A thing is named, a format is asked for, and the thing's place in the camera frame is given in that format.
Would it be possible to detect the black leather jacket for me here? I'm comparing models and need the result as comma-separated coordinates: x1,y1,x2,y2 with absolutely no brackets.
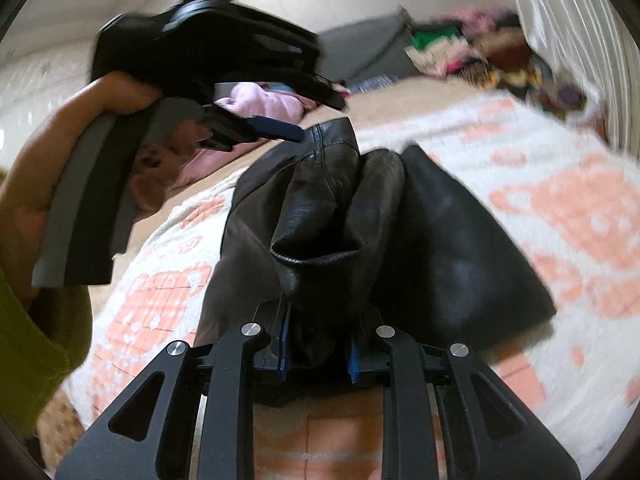
195,118,555,404

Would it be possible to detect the yellow-green sleeve forearm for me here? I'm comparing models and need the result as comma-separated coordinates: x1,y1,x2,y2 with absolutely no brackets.
1,278,92,438

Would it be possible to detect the pile of folded clothes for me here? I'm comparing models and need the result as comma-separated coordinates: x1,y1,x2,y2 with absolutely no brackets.
401,6,606,139

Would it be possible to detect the left hand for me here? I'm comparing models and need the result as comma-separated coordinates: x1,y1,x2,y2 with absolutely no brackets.
0,70,212,306

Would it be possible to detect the pink rolled quilt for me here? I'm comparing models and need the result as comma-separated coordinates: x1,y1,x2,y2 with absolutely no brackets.
169,80,321,191

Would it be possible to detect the grey headboard cushion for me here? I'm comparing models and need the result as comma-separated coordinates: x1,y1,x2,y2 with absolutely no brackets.
319,8,420,87

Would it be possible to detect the tan bed cover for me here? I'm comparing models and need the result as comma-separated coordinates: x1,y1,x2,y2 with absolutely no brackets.
37,77,480,477

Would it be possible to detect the white wardrobe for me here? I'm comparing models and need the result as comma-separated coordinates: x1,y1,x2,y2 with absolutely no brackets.
0,40,93,168

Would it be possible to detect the white peach patterned blanket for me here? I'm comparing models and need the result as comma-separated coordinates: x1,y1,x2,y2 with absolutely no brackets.
56,118,639,479

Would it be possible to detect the white satin curtain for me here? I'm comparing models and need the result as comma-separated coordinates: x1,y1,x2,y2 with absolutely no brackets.
515,0,639,158

